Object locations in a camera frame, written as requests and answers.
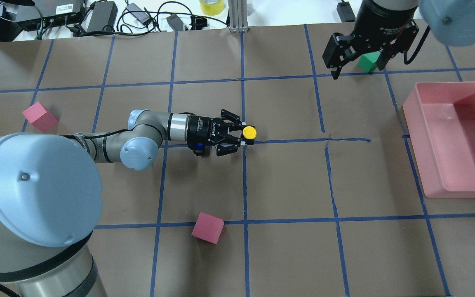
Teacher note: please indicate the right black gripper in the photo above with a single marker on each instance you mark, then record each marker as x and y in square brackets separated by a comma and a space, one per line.
[379, 25]

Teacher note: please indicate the pink plastic bin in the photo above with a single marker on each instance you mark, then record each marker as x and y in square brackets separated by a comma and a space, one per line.
[441, 122]

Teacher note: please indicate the black power adapter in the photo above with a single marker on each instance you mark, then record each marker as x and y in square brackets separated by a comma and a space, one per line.
[345, 12]

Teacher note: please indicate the green foam cube right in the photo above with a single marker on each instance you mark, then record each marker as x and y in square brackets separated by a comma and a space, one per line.
[369, 61]

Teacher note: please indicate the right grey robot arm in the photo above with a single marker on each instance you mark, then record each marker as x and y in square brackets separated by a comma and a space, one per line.
[452, 23]

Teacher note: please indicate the yellow push button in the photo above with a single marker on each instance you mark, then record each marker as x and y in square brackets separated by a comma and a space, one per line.
[249, 132]

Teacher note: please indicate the yellow tape roll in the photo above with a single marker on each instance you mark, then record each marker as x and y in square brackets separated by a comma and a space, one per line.
[212, 7]

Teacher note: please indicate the pink foam cube far left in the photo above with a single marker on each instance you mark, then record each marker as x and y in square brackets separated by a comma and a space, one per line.
[40, 117]

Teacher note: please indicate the pink foam cube centre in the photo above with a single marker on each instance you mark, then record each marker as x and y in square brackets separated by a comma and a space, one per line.
[208, 228]

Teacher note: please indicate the aluminium frame post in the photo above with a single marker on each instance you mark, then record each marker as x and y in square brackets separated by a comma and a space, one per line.
[237, 16]

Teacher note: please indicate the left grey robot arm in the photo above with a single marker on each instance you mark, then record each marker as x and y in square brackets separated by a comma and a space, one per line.
[50, 194]

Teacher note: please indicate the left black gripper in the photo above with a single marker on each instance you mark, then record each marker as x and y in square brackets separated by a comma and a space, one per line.
[203, 129]

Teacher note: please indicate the pink foam cube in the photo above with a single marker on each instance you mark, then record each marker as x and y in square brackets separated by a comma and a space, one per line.
[40, 117]
[208, 228]

